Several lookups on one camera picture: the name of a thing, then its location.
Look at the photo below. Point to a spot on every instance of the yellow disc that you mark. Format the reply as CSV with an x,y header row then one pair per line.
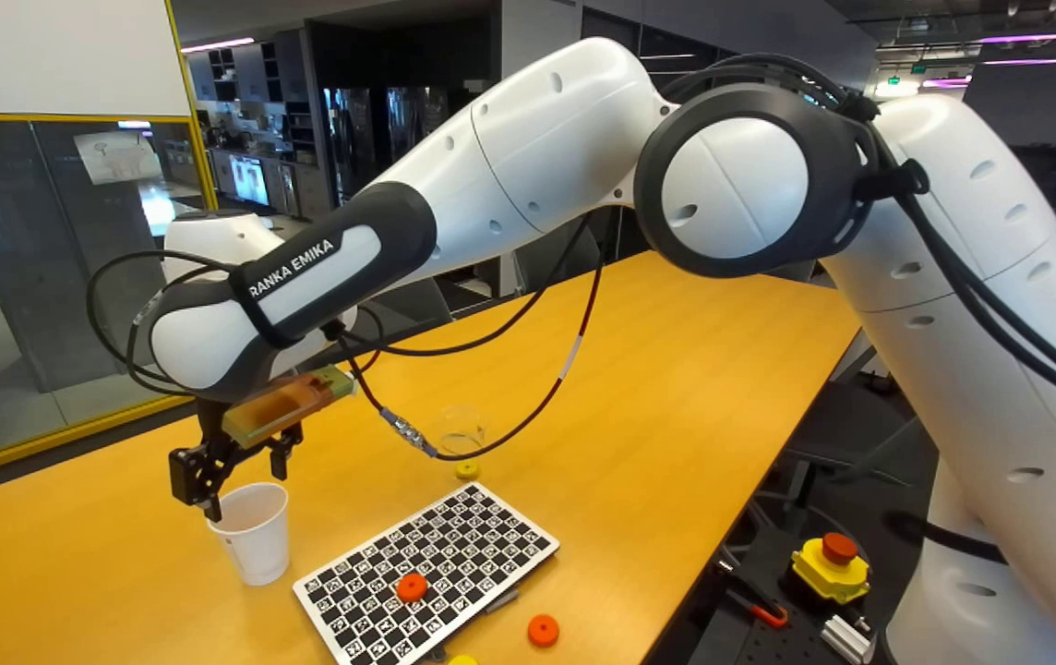
x,y
465,471
461,660

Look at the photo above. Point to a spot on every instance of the orange disc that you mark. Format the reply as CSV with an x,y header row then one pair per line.
x,y
545,630
411,588

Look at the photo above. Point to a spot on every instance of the white paper cup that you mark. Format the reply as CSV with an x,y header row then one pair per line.
x,y
255,529

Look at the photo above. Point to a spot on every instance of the yellow disc beside clear cup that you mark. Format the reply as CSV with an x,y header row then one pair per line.
x,y
465,471

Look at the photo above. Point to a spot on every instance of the red handled tool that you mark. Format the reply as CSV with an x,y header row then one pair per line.
x,y
751,600

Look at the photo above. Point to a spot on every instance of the transparent plastic cup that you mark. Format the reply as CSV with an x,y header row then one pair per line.
x,y
461,443

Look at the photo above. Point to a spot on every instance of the yellow red emergency stop button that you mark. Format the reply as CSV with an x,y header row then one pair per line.
x,y
831,566

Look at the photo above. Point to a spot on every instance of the yellow framed glass partition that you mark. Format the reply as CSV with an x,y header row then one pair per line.
x,y
92,130

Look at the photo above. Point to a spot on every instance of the black white checkered board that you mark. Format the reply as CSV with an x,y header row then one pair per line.
x,y
465,543

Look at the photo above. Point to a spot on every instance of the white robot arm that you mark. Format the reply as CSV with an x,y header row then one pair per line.
x,y
917,213

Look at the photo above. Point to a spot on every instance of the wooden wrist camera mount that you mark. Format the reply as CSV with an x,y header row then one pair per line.
x,y
284,404

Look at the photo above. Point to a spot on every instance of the orange disc on table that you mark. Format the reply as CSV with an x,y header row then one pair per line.
x,y
545,630

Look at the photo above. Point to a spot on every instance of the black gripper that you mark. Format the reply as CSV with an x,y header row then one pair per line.
x,y
201,471

